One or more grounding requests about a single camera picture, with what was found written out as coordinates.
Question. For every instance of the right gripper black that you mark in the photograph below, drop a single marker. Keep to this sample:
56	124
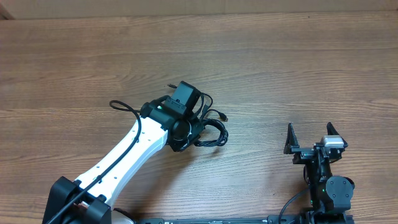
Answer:
303	154

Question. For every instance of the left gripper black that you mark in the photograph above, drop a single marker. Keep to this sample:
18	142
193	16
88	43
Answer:
178	145

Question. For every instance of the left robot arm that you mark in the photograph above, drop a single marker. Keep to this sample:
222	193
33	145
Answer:
90	198

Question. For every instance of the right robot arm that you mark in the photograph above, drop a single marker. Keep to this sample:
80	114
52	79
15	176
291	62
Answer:
330	195

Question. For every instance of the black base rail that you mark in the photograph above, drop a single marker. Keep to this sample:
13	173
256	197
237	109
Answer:
271	219

